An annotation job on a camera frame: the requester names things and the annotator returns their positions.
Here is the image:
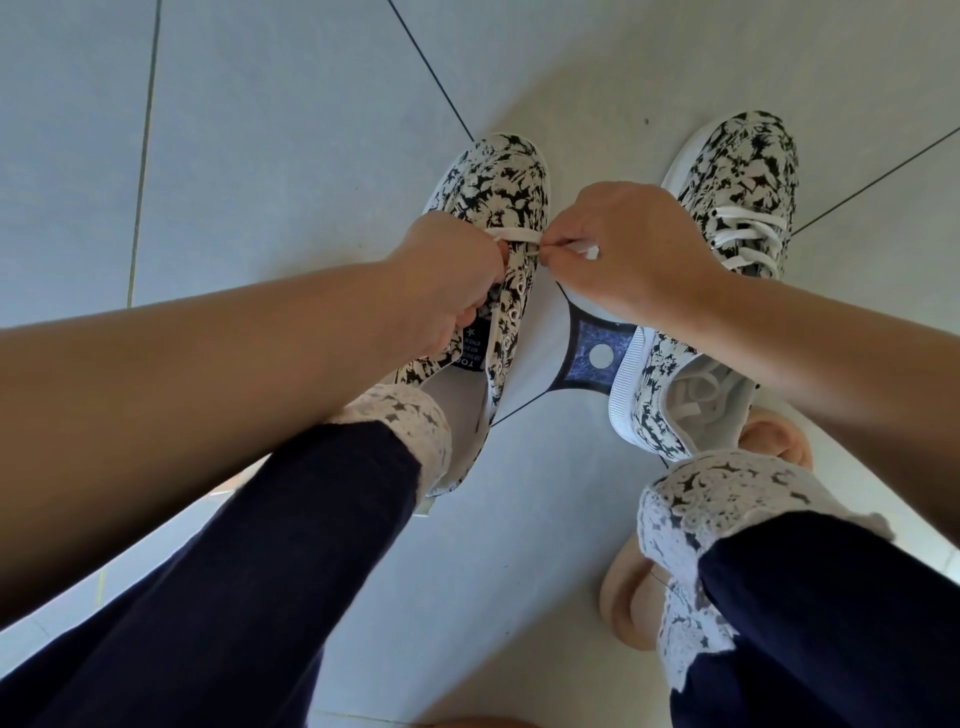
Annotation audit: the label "person's right hand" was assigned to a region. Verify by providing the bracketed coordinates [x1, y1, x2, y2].
[538, 181, 733, 331]

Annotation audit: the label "person's right forearm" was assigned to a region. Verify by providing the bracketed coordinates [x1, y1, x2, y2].
[686, 273, 960, 549]

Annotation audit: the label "floral sneaker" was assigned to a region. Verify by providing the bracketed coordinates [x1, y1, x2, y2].
[607, 110, 800, 463]
[389, 133, 553, 519]

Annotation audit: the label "person's leg navy trousers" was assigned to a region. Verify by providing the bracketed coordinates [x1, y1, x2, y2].
[0, 383, 454, 728]
[637, 449, 960, 728]

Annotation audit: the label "pink slipper with green charm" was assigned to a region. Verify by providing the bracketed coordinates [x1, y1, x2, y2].
[598, 408, 815, 652]

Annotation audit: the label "person's left forearm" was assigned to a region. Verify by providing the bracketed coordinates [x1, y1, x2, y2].
[0, 258, 425, 631]

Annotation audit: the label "person's left leg navy trousers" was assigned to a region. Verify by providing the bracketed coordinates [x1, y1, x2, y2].
[0, 383, 454, 728]

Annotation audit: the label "person's right leg navy trousers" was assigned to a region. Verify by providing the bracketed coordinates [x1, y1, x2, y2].
[637, 449, 960, 728]

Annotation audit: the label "person's left hand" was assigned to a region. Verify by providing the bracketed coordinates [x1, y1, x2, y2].
[382, 211, 511, 361]

